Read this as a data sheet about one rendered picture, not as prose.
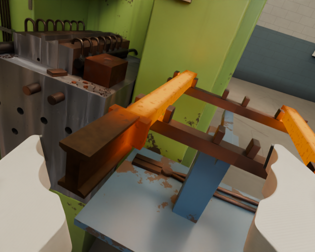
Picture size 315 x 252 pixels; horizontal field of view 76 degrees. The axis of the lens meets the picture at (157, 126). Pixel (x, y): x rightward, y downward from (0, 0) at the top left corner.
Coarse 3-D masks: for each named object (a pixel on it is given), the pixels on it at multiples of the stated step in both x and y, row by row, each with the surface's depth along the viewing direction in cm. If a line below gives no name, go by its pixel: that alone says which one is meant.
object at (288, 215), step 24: (264, 168) 12; (288, 168) 9; (264, 192) 10; (288, 192) 8; (312, 192) 8; (264, 216) 7; (288, 216) 7; (312, 216) 7; (264, 240) 6; (288, 240) 6; (312, 240) 6
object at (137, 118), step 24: (192, 72) 49; (144, 96) 28; (168, 96) 31; (96, 120) 18; (120, 120) 19; (144, 120) 21; (72, 144) 14; (96, 144) 15; (120, 144) 21; (72, 168) 15; (96, 168) 18; (72, 192) 16
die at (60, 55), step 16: (16, 32) 59; (32, 32) 60; (48, 32) 65; (64, 32) 72; (80, 32) 79; (96, 32) 83; (16, 48) 61; (32, 48) 60; (48, 48) 58; (64, 48) 57; (80, 48) 60; (96, 48) 68; (112, 48) 79; (48, 64) 61; (64, 64) 59
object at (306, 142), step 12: (288, 108) 45; (288, 120) 40; (300, 120) 39; (288, 132) 38; (300, 132) 33; (312, 132) 35; (300, 144) 32; (312, 144) 30; (300, 156) 30; (312, 156) 28
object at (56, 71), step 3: (48, 69) 56; (51, 69) 57; (54, 69) 57; (57, 69) 58; (60, 69) 58; (63, 69) 59; (48, 72) 56; (51, 72) 55; (54, 72) 55; (57, 72) 56; (60, 72) 57; (63, 72) 57; (66, 72) 58; (51, 75) 56; (54, 75) 56; (57, 75) 56; (60, 75) 57; (63, 75) 58; (66, 75) 59
